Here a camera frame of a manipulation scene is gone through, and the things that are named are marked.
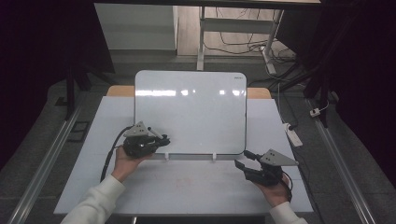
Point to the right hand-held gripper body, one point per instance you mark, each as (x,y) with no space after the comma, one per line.
(271,168)

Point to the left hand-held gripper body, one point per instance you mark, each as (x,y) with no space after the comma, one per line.
(138,143)

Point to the grey whiteboard marker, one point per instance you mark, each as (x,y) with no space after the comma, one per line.
(154,132)

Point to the white whiteboard with black rim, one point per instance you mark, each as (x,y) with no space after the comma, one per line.
(199,118)

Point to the person's left hand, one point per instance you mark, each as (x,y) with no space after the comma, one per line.
(124,165)

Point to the person's right hand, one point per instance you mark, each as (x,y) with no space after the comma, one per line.
(275,194)

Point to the white plastic whiteboard foot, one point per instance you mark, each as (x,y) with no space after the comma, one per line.
(214,156)
(166,156)

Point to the small white adapter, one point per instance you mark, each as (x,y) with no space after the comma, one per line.
(315,112)

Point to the black stand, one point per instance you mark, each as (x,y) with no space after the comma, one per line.
(79,77)
(314,84)

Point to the black rectangular floor frame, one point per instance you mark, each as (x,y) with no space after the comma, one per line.
(78,131)

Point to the aluminium rail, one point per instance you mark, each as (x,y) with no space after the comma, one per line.
(46,161)
(342,161)

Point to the white metal desk frame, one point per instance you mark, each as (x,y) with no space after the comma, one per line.
(236,25)

